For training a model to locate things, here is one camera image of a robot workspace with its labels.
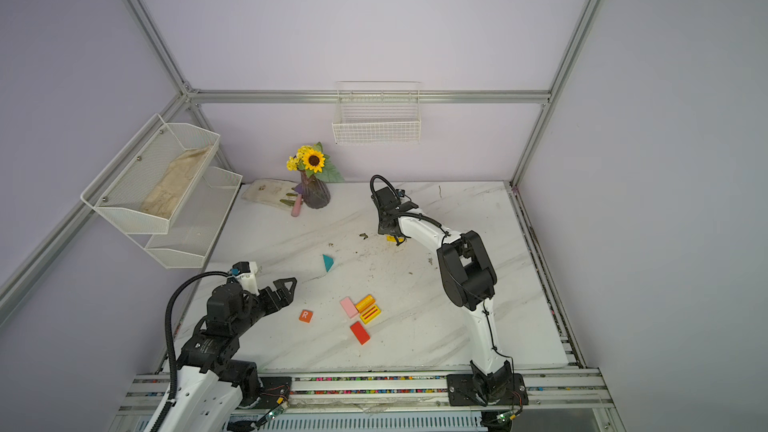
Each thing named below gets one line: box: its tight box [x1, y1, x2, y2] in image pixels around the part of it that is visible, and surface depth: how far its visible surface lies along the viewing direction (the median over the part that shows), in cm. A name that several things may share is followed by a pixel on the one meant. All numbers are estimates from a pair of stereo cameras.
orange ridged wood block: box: [356, 294, 376, 313], surface depth 90 cm
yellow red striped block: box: [360, 304, 382, 324], surface depth 88 cm
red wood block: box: [350, 321, 371, 345], surface depth 85 cm
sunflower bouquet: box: [286, 141, 345, 183], surface depth 97 cm
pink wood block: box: [340, 296, 359, 319], surface depth 89 cm
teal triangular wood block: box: [322, 254, 335, 273], surface depth 100 cm
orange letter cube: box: [298, 309, 314, 324], surface depth 88 cm
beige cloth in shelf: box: [141, 146, 211, 219], surface depth 81 cm
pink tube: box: [291, 193, 302, 217], surface depth 113 cm
